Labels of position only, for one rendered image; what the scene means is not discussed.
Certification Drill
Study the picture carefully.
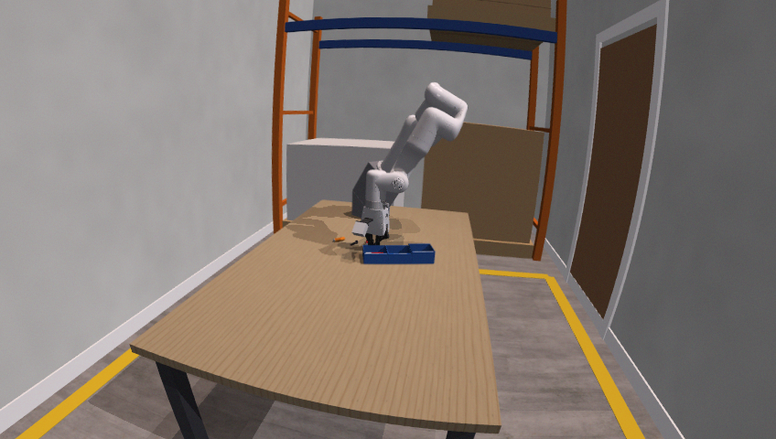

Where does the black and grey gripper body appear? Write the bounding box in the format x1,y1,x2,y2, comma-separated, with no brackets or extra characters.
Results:
361,206,389,236

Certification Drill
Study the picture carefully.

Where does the blue rack of bins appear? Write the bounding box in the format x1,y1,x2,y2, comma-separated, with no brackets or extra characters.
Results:
362,243,436,264

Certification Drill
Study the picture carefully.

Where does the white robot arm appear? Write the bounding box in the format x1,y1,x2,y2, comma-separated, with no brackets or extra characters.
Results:
365,82,468,209

